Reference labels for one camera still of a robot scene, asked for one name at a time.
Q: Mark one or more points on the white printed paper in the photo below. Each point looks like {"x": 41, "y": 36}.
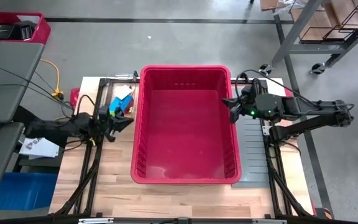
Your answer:
{"x": 39, "y": 149}

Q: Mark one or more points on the black electronic box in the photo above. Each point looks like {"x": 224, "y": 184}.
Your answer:
{"x": 25, "y": 31}
{"x": 4, "y": 31}

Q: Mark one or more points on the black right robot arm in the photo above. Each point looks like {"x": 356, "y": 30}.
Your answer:
{"x": 322, "y": 107}

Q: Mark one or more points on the large red plastic bin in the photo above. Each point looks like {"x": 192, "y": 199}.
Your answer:
{"x": 185, "y": 133}

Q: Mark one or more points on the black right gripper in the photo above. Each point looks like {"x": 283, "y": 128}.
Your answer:
{"x": 266, "y": 105}

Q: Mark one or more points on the yellow tag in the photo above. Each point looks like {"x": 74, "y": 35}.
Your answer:
{"x": 92, "y": 142}

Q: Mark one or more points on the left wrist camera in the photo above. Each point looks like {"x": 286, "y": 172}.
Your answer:
{"x": 112, "y": 136}

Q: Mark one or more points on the blue plastic bin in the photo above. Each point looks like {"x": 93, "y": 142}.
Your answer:
{"x": 17, "y": 191}

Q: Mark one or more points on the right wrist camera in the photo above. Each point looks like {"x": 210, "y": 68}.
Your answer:
{"x": 235, "y": 114}

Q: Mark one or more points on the white printed tag card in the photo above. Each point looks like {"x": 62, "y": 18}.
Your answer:
{"x": 122, "y": 92}

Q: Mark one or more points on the black table frame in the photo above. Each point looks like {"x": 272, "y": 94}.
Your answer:
{"x": 89, "y": 199}

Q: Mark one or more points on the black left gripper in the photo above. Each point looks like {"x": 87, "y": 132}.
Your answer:
{"x": 108, "y": 121}

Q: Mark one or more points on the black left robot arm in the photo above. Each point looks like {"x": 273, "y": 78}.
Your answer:
{"x": 51, "y": 129}

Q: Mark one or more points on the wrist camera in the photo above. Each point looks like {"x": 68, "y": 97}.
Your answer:
{"x": 112, "y": 136}
{"x": 235, "y": 114}

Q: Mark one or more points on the small red crate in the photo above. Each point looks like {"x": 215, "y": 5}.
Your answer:
{"x": 42, "y": 34}

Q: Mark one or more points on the grey desk top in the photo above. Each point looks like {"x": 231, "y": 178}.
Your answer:
{"x": 8, "y": 74}

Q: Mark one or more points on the red clamp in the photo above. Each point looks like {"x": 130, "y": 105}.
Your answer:
{"x": 75, "y": 96}
{"x": 289, "y": 93}

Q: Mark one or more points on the cardboard boxes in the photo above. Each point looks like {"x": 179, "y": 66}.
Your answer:
{"x": 312, "y": 21}

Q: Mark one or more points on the long blue toy brick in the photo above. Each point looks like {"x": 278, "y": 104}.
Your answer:
{"x": 121, "y": 104}

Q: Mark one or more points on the grey metal cart frame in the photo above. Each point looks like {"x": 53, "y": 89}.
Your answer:
{"x": 294, "y": 28}

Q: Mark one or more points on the black bar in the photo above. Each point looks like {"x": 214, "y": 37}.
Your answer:
{"x": 20, "y": 113}

